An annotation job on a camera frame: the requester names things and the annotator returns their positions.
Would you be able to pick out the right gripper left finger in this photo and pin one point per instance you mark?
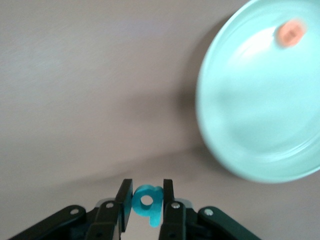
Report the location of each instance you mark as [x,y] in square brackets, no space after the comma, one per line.
[125,200]

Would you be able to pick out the light green plate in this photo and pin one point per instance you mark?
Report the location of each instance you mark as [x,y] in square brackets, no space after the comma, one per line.
[262,112]

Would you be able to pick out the orange foam letter e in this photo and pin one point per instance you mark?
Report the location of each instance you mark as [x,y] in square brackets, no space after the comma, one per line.
[290,33]

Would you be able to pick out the teal foam letter b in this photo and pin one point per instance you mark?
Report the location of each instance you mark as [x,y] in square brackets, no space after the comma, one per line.
[155,205]

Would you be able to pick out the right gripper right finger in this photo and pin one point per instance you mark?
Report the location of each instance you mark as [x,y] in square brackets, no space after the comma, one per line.
[172,220]

